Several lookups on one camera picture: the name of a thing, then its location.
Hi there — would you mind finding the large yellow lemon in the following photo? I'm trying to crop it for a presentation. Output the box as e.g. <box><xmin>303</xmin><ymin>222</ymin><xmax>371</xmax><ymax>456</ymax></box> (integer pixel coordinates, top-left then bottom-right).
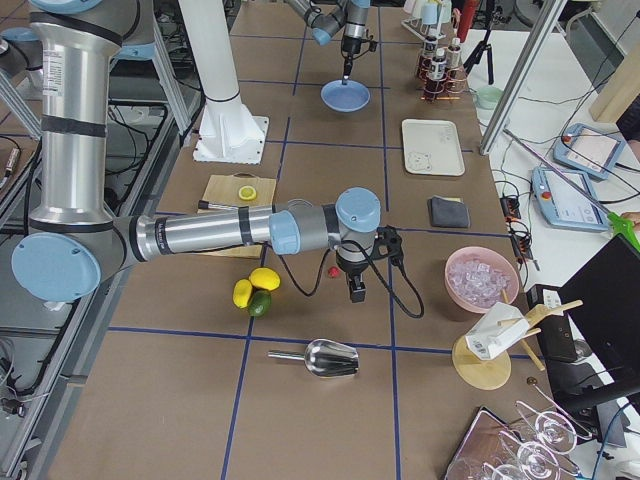
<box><xmin>249</xmin><ymin>267</ymin><xmax>281</xmax><ymax>291</ymax></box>

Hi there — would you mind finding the blue round plate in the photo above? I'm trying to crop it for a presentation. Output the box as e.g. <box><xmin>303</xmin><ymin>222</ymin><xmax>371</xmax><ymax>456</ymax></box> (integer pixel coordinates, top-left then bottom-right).
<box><xmin>320</xmin><ymin>80</ymin><xmax>371</xmax><ymax>113</ymax></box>

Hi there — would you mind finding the teach pendant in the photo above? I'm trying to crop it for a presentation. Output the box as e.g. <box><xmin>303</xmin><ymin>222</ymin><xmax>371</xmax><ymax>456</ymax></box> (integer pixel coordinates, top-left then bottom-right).
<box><xmin>553</xmin><ymin>123</ymin><xmax>626</xmax><ymax>180</ymax></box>
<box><xmin>531</xmin><ymin>167</ymin><xmax>609</xmax><ymax>232</ymax></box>

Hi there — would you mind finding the tea bottle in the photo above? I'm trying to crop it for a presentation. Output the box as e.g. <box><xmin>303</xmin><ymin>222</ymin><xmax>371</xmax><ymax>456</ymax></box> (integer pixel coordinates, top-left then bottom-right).
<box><xmin>416</xmin><ymin>33</ymin><xmax>438</xmax><ymax>80</ymax></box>
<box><xmin>428</xmin><ymin>48</ymin><xmax>446</xmax><ymax>95</ymax></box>
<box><xmin>445</xmin><ymin>37</ymin><xmax>464</xmax><ymax>81</ymax></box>

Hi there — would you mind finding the wooden cutting board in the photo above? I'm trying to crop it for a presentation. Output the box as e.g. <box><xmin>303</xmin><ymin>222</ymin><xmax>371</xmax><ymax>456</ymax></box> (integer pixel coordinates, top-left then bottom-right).
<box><xmin>183</xmin><ymin>174</ymin><xmax>278</xmax><ymax>260</ymax></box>

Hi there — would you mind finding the white carton on stand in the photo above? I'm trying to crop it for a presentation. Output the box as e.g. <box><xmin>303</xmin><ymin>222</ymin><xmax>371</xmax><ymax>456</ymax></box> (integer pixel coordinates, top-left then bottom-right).
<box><xmin>464</xmin><ymin>302</ymin><xmax>529</xmax><ymax>361</ymax></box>

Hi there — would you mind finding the grey folded cloth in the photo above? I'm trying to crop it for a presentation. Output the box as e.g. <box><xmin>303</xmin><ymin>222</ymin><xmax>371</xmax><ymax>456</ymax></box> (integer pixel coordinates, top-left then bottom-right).
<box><xmin>427</xmin><ymin>196</ymin><xmax>471</xmax><ymax>228</ymax></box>

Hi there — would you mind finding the pink bowl of ice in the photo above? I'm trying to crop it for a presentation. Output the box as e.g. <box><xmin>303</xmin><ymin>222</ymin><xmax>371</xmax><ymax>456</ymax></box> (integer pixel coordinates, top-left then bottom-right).
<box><xmin>444</xmin><ymin>246</ymin><xmax>520</xmax><ymax>313</ymax></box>

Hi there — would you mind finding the cream bear tray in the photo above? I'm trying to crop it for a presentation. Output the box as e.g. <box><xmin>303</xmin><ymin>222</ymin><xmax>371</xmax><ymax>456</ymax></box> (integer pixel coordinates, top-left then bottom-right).
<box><xmin>401</xmin><ymin>119</ymin><xmax>465</xmax><ymax>177</ymax></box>

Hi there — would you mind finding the tea bottle front left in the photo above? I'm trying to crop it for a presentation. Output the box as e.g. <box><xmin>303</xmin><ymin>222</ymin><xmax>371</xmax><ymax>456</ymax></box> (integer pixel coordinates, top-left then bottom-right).
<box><xmin>416</xmin><ymin>33</ymin><xmax>438</xmax><ymax>80</ymax></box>

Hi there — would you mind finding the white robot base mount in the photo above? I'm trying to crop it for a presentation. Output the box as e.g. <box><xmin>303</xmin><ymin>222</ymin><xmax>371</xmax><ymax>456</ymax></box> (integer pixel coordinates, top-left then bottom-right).
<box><xmin>179</xmin><ymin>0</ymin><xmax>269</xmax><ymax>164</ymax></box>

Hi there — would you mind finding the teach pendant near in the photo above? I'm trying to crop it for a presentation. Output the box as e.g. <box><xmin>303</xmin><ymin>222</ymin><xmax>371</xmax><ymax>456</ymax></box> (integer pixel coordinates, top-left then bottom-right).
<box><xmin>531</xmin><ymin>167</ymin><xmax>609</xmax><ymax>232</ymax></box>

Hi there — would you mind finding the round wooden stand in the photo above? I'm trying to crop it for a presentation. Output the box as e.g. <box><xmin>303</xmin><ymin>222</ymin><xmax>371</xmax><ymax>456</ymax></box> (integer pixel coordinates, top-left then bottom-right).
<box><xmin>452</xmin><ymin>300</ymin><xmax>583</xmax><ymax>390</ymax></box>

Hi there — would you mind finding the green lime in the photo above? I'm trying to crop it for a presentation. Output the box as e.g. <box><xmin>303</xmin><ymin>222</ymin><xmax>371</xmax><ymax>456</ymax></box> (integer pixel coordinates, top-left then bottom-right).
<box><xmin>247</xmin><ymin>290</ymin><xmax>272</xmax><ymax>318</ymax></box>

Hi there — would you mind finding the copper wire bottle rack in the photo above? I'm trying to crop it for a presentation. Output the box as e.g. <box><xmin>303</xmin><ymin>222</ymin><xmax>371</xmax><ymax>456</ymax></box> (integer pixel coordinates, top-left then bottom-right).
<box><xmin>417</xmin><ymin>47</ymin><xmax>467</xmax><ymax>102</ymax></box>

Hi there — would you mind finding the white wire cup rack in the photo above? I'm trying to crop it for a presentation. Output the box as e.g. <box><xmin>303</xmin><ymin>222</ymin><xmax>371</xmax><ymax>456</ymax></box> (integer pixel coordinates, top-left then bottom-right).
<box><xmin>401</xmin><ymin>0</ymin><xmax>461</xmax><ymax>40</ymax></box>

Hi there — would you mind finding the steel knife handle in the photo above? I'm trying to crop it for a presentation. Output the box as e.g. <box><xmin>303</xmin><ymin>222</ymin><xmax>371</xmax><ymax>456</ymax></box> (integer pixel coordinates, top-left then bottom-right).
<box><xmin>198</xmin><ymin>199</ymin><xmax>239</xmax><ymax>211</ymax></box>

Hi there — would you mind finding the tea bottle back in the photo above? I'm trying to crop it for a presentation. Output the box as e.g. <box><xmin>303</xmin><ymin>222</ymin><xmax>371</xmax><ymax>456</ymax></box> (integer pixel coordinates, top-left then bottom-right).
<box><xmin>428</xmin><ymin>48</ymin><xmax>446</xmax><ymax>95</ymax></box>

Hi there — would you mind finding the small yellow lemon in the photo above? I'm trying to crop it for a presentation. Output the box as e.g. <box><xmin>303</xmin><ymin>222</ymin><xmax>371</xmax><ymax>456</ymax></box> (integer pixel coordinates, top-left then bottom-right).
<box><xmin>232</xmin><ymin>279</ymin><xmax>253</xmax><ymax>309</ymax></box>

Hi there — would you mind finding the wine glass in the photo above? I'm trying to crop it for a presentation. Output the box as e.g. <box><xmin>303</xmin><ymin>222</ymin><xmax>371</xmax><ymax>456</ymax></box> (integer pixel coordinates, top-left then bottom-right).
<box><xmin>515</xmin><ymin>384</ymin><xmax>593</xmax><ymax>455</ymax></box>

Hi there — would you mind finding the half lemon slice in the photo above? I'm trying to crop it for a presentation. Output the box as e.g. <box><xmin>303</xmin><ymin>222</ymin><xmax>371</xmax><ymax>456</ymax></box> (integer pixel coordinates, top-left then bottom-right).
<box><xmin>237</xmin><ymin>185</ymin><xmax>258</xmax><ymax>202</ymax></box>

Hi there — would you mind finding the red bottle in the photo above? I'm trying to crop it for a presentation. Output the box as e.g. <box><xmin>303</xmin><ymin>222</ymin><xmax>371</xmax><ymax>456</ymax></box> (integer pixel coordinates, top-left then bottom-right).
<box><xmin>457</xmin><ymin>0</ymin><xmax>480</xmax><ymax>43</ymax></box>

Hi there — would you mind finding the black monitor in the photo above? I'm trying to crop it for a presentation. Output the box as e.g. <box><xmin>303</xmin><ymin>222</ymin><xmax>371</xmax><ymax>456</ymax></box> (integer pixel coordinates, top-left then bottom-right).
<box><xmin>559</xmin><ymin>234</ymin><xmax>639</xmax><ymax>411</ymax></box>

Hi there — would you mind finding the small black tripod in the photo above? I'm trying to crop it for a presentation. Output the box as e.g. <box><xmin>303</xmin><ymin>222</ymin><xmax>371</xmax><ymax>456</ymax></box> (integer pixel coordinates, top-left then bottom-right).
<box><xmin>463</xmin><ymin>0</ymin><xmax>496</xmax><ymax>85</ymax></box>

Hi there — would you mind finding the teach pendant far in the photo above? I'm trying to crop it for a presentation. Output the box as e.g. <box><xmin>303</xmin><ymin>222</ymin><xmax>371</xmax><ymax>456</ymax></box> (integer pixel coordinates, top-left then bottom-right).
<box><xmin>553</xmin><ymin>123</ymin><xmax>626</xmax><ymax>180</ymax></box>

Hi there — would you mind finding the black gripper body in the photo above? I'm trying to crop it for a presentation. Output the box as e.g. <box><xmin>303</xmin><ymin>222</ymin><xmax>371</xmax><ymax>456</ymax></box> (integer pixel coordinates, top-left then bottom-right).
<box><xmin>336</xmin><ymin>245</ymin><xmax>369</xmax><ymax>278</ymax></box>
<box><xmin>341</xmin><ymin>35</ymin><xmax>364</xmax><ymax>58</ymax></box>

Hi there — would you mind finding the tea bottle front right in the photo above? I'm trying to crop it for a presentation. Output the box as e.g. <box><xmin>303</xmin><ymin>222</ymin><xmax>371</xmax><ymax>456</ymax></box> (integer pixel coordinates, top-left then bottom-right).
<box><xmin>445</xmin><ymin>37</ymin><xmax>464</xmax><ymax>81</ymax></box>

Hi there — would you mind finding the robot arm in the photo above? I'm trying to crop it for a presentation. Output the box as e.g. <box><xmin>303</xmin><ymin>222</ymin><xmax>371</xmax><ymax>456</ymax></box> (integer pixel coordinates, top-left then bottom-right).
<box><xmin>286</xmin><ymin>0</ymin><xmax>378</xmax><ymax>85</ymax></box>
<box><xmin>11</xmin><ymin>1</ymin><xmax>381</xmax><ymax>303</ymax></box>

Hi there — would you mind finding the green bowl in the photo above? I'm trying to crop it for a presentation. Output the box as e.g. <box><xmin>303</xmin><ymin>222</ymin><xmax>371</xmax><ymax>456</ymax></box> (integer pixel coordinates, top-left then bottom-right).
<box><xmin>473</xmin><ymin>85</ymin><xmax>503</xmax><ymax>111</ymax></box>

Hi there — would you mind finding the aluminium frame post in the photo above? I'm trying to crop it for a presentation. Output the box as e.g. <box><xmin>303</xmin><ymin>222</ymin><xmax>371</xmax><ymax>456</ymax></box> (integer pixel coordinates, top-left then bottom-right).
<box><xmin>479</xmin><ymin>0</ymin><xmax>567</xmax><ymax>155</ymax></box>

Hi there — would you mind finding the steel ice scoop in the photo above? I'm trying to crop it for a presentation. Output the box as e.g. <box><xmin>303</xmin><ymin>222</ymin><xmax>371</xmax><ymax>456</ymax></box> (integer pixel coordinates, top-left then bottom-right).
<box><xmin>267</xmin><ymin>339</ymin><xmax>359</xmax><ymax>378</ymax></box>

